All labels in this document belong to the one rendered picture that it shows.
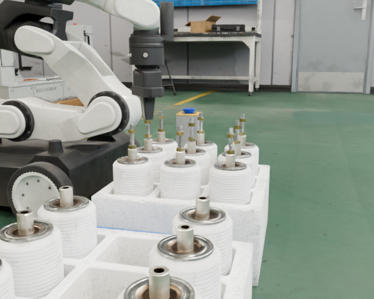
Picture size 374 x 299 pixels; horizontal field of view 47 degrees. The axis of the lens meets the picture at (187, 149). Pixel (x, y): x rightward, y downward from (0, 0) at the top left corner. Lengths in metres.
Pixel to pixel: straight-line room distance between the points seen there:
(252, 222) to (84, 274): 0.39
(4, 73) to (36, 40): 2.21
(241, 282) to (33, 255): 0.29
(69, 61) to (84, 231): 0.78
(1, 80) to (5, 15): 2.10
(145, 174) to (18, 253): 0.45
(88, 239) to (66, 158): 0.59
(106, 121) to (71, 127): 0.14
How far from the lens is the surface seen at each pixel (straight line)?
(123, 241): 0.80
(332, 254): 1.19
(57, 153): 1.33
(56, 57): 1.43
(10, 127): 1.53
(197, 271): 0.54
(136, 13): 1.07
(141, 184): 1.01
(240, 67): 6.13
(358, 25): 6.08
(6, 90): 3.60
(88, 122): 1.37
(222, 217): 0.68
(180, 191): 0.97
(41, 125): 1.52
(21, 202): 1.35
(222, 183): 0.95
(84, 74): 1.41
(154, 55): 1.08
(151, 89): 1.06
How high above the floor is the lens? 0.50
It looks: 13 degrees down
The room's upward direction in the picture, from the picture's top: straight up
